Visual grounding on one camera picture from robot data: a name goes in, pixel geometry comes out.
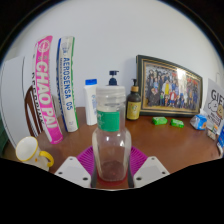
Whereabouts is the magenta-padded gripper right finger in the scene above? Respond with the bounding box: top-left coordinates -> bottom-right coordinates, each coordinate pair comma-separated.
127,145 -> 171,189

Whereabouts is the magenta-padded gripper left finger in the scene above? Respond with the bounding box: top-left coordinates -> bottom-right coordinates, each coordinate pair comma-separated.
54,145 -> 98,189

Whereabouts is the clear green-labelled plastic bottle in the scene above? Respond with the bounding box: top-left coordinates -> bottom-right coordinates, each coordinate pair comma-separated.
91,85 -> 132,183

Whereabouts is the small green packet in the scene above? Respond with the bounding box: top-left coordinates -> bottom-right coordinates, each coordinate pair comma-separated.
170,118 -> 185,129
152,116 -> 169,126

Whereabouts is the dark yellow-labelled pump bottle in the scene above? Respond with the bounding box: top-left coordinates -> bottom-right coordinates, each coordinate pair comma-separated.
125,78 -> 142,121

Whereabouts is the white lotion bottle blue cap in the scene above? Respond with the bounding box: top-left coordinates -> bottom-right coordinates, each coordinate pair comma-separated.
83,78 -> 99,126

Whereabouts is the small brown snack packet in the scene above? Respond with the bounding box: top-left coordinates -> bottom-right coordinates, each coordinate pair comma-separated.
206,128 -> 218,141

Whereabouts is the long pink and white box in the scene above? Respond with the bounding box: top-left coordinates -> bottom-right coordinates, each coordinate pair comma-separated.
32,35 -> 64,145

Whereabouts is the framed group photo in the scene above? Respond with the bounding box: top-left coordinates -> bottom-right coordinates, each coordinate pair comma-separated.
135,54 -> 204,118

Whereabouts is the long white and blue box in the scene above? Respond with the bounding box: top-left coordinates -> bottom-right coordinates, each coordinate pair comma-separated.
55,36 -> 80,133

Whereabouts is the white door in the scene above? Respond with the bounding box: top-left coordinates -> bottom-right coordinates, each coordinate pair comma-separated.
0,55 -> 34,149

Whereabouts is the white printed paper gift bag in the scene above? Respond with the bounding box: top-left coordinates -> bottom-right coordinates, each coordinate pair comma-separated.
201,78 -> 224,126

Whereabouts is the dark blue pump bottle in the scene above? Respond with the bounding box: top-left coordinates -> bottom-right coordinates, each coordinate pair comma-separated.
107,70 -> 120,87

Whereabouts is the white mug with yellow handle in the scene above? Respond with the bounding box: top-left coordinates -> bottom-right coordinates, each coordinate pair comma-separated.
15,135 -> 55,172

